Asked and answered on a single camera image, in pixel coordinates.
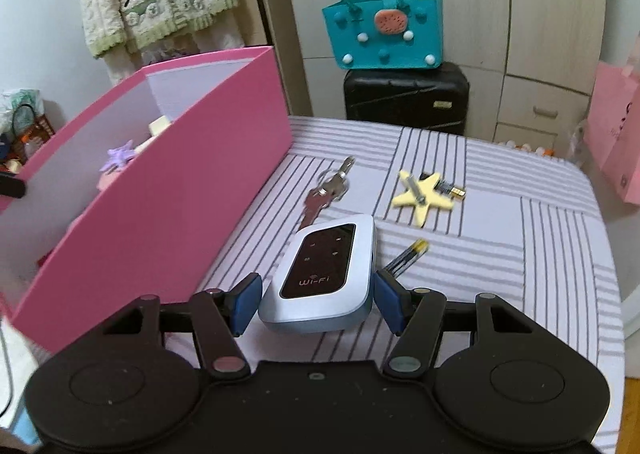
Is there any black gold AA battery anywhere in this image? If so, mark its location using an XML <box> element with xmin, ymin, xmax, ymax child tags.
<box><xmin>384</xmin><ymin>239</ymin><xmax>430</xmax><ymax>278</ymax></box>

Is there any silver blue wifi router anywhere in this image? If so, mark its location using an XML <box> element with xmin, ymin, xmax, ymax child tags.
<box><xmin>258</xmin><ymin>214</ymin><xmax>375</xmax><ymax>334</ymax></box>

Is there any purple starfish hair clip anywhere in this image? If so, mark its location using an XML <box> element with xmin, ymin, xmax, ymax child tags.
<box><xmin>100</xmin><ymin>140</ymin><xmax>137</xmax><ymax>173</ymax></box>

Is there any yellow starfish hair clip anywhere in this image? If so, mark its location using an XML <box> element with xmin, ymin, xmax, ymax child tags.
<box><xmin>390</xmin><ymin>169</ymin><xmax>454</xmax><ymax>228</ymax></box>

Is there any pink cardboard storage box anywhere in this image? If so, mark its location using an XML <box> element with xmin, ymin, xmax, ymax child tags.
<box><xmin>1</xmin><ymin>47</ymin><xmax>292</xmax><ymax>352</ymax></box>

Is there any silver key bunch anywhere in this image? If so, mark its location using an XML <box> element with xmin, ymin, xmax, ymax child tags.
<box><xmin>298</xmin><ymin>156</ymin><xmax>356</xmax><ymax>230</ymax></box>

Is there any pink round tape measure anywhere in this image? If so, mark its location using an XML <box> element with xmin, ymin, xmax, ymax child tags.
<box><xmin>96</xmin><ymin>168</ymin><xmax>122</xmax><ymax>192</ymax></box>

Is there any cream yellow hair claw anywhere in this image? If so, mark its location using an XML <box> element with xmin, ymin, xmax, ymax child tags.
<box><xmin>134</xmin><ymin>115</ymin><xmax>171</xmax><ymax>154</ymax></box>

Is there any striped white tablecloth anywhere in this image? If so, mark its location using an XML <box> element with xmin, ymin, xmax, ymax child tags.
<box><xmin>202</xmin><ymin>117</ymin><xmax>625</xmax><ymax>453</ymax></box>

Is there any orange white plastic bag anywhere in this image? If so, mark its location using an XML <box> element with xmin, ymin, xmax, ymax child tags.
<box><xmin>499</xmin><ymin>140</ymin><xmax>554</xmax><ymax>156</ymax></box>

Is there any black hard suitcase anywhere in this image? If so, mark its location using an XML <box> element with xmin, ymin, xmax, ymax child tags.
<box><xmin>343</xmin><ymin>62</ymin><xmax>470</xmax><ymax>136</ymax></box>

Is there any pink paper shopping bag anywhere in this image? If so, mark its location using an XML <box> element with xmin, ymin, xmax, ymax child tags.
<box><xmin>585</xmin><ymin>62</ymin><xmax>639</xmax><ymax>205</ymax></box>

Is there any teal felt handbag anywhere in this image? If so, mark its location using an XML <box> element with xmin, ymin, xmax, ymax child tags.
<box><xmin>322</xmin><ymin>0</ymin><xmax>444</xmax><ymax>70</ymax></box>

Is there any beige wooden wardrobe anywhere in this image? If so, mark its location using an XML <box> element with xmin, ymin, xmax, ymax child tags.
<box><xmin>209</xmin><ymin>0</ymin><xmax>609</xmax><ymax>155</ymax></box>

